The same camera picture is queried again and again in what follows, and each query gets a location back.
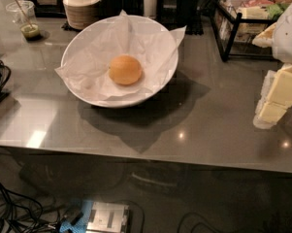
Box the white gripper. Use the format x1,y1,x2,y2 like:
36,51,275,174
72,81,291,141
253,3,292,129

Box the orange fruit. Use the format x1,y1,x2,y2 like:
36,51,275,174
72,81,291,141
109,55,143,85

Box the white bowl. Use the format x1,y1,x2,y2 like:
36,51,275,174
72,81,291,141
60,15,179,109

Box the black cup with sticks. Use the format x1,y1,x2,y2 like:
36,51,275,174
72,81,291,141
176,0,198,26

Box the white cylinder container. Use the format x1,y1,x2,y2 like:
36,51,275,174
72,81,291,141
144,0,157,19

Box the white paper liner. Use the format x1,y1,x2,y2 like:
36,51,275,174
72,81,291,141
54,10,187,103

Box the stack of paper bowls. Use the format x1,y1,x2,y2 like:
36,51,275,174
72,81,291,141
63,0,100,30

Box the silver metal box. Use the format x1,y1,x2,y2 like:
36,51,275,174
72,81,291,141
86,202,129,233

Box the blue cloth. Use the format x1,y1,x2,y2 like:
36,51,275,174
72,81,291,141
59,200,93,233

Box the clear plastic cup green sauce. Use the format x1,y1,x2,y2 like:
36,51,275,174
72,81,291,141
6,0,41,41

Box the wooden stirring stick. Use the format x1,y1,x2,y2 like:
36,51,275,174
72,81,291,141
15,0,34,29

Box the black wire rack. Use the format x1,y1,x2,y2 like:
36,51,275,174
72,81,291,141
211,2,274,62

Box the black cables on floor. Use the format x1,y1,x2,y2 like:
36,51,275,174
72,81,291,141
0,170,61,233

